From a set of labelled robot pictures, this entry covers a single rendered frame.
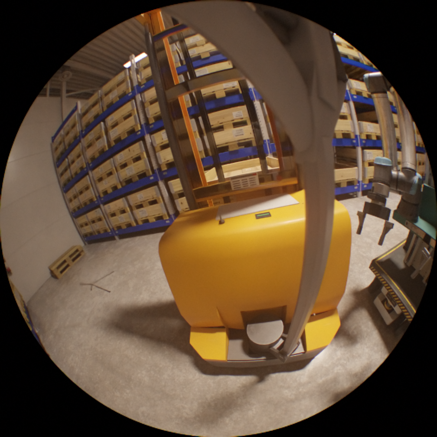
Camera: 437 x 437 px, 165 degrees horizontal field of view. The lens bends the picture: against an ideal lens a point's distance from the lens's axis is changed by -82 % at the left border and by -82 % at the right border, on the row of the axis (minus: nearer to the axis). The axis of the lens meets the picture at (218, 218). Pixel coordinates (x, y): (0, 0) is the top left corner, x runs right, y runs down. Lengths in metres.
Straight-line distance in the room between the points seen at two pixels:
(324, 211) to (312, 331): 0.73
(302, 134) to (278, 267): 0.49
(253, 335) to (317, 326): 0.33
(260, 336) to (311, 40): 0.83
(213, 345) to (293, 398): 0.65
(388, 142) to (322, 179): 0.94
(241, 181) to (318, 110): 0.69
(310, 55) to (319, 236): 0.21
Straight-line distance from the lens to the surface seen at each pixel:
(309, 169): 0.19
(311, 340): 0.87
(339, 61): 0.37
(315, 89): 0.17
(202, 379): 1.22
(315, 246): 0.23
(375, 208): 0.74
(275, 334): 0.75
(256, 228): 0.54
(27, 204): 5.71
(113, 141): 3.43
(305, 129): 0.15
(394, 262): 1.46
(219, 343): 0.86
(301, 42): 0.20
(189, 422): 1.26
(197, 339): 0.91
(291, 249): 0.56
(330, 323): 0.90
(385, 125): 1.09
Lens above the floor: 1.14
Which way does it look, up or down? 23 degrees down
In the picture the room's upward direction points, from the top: 15 degrees counter-clockwise
